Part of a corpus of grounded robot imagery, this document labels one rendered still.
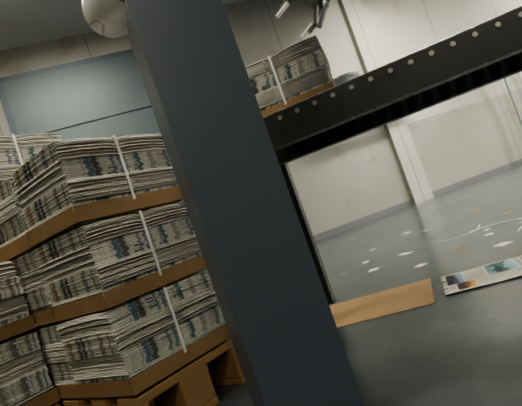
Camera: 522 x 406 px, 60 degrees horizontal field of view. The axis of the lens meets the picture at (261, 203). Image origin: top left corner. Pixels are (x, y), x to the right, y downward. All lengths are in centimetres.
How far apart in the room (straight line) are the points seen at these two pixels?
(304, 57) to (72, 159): 90
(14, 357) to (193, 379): 54
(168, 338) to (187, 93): 69
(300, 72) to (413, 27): 579
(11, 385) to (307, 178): 489
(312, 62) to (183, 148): 89
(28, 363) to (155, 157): 72
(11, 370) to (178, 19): 108
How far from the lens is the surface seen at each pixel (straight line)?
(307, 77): 172
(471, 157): 728
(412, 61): 156
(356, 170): 625
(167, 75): 100
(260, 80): 177
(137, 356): 127
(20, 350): 157
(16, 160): 188
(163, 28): 105
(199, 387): 139
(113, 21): 134
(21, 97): 598
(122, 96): 584
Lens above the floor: 45
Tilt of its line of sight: 2 degrees up
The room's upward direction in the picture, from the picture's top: 19 degrees counter-clockwise
